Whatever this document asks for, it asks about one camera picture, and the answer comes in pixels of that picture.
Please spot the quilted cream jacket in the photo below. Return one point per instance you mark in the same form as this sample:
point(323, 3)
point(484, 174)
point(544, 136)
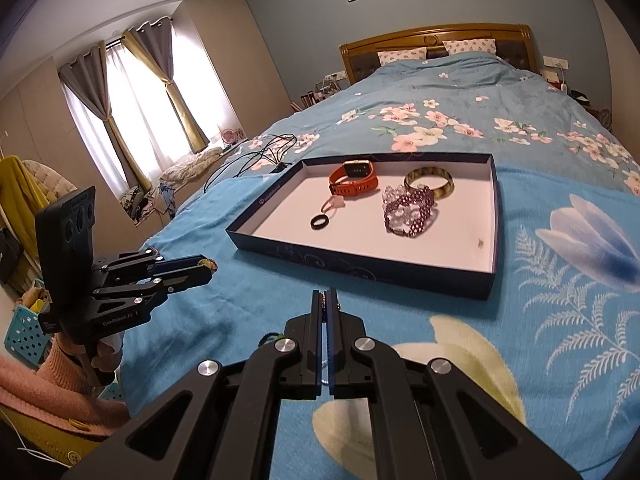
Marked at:
point(50, 185)

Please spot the black bedside item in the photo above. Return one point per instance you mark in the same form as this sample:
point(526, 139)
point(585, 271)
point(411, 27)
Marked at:
point(580, 95)

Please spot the bright blue flower blanket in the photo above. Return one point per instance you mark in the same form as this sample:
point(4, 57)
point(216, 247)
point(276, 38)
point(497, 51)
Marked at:
point(250, 285)

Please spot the dark blue box lid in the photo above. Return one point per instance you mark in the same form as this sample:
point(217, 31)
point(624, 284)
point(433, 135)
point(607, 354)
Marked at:
point(350, 240)

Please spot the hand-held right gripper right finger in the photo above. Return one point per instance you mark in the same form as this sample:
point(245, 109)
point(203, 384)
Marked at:
point(336, 320)

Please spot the gold bangle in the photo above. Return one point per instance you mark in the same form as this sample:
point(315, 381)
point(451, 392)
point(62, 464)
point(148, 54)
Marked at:
point(442, 191)

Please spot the person's left forearm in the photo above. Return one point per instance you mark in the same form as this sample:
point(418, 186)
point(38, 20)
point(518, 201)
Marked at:
point(50, 385)

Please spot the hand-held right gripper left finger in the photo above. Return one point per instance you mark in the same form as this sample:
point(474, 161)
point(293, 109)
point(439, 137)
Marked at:
point(315, 320)

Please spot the small colourful bead charm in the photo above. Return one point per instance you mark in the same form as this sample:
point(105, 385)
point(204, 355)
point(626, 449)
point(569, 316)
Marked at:
point(209, 263)

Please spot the white wall socket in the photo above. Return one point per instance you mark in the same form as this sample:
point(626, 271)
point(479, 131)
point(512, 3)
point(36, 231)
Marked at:
point(556, 62)
point(335, 75)

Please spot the white crumpled bedding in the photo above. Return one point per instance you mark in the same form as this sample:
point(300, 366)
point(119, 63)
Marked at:
point(192, 166)

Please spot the clear cosmetic organizer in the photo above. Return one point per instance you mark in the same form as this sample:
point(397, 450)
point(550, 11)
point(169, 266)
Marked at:
point(327, 90)

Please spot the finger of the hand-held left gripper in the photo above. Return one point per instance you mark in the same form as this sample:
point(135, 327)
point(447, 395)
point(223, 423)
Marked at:
point(180, 266)
point(160, 291)

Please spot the orange smart watch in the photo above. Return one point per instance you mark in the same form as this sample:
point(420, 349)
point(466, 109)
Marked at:
point(345, 187)

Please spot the grey and olive curtain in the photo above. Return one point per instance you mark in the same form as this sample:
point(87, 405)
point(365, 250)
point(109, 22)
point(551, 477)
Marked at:
point(90, 95)
point(160, 60)

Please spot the dotted white pillow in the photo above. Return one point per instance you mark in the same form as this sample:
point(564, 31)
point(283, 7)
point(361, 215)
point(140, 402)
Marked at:
point(402, 55)
point(470, 46)

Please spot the yellow buttoned garment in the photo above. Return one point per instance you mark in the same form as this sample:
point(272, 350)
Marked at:
point(50, 440)

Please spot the wooden headboard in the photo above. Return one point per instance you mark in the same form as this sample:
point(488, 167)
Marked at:
point(435, 35)

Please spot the yellow hanging garment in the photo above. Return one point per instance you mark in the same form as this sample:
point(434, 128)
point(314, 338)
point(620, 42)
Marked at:
point(20, 200)

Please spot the blue plastic basket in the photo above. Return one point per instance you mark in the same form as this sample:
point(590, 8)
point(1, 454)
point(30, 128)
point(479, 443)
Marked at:
point(22, 335)

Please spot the pink desk fan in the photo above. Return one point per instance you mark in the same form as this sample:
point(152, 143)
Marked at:
point(231, 136)

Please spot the sheer white curtain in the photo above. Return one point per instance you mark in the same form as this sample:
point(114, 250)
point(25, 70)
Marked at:
point(135, 105)

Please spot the patterned cloth pile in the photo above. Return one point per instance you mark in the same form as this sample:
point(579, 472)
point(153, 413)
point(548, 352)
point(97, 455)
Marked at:
point(145, 202)

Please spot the wicker basket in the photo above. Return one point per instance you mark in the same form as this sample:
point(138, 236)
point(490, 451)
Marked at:
point(605, 119)

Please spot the person's left hand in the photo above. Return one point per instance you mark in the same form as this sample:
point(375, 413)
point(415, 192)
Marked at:
point(109, 357)

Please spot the blue floral duvet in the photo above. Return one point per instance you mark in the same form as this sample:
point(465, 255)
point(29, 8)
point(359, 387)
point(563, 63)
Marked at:
point(450, 90)

